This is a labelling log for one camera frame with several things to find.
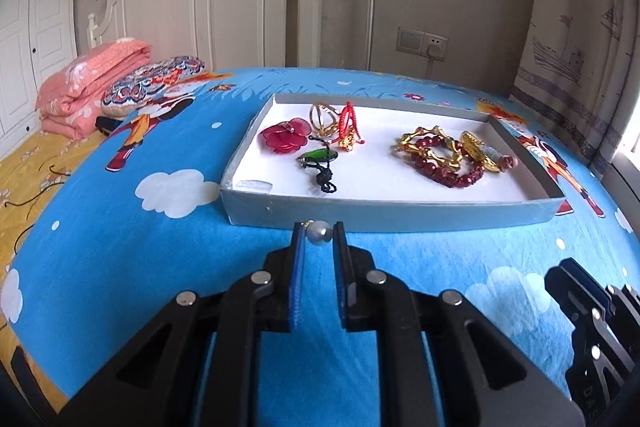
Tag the pale jade pendant charm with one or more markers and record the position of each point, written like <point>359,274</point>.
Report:
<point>495,161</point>

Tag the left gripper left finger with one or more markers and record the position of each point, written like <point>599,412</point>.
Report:
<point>280,309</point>

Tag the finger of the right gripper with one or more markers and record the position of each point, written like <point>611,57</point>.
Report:
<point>577,292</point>

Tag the yellow floral bedsheet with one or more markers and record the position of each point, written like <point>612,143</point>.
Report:
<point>56,257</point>

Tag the ship print curtain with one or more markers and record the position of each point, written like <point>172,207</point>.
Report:
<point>579,74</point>

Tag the metal pole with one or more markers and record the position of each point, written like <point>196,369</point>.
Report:
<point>370,32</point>

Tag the gold bangle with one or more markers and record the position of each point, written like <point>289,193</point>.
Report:
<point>473,146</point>

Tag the white pearl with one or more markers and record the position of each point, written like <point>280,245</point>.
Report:
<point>318,232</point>

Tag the patterned blue red pillow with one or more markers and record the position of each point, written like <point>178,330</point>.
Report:
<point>141,85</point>

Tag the grey shallow cardboard tray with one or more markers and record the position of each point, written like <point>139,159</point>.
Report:
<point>378,189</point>

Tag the wall switch and socket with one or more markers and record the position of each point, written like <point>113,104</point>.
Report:
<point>421,43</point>

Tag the blue cartoon blanket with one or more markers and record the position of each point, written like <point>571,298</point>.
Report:
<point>466,334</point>

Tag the folded pink quilt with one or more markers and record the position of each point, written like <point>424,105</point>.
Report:
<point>69,101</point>

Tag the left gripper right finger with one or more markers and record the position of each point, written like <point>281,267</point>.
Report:
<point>351,266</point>

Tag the white wooden headboard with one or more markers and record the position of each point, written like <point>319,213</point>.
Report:
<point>223,33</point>

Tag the red flower hair clip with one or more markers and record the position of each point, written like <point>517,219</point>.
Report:
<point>287,136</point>

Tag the gold hoop earrings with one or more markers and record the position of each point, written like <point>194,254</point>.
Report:
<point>324,121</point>

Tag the white wardrobe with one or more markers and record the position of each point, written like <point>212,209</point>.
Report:
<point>37,39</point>

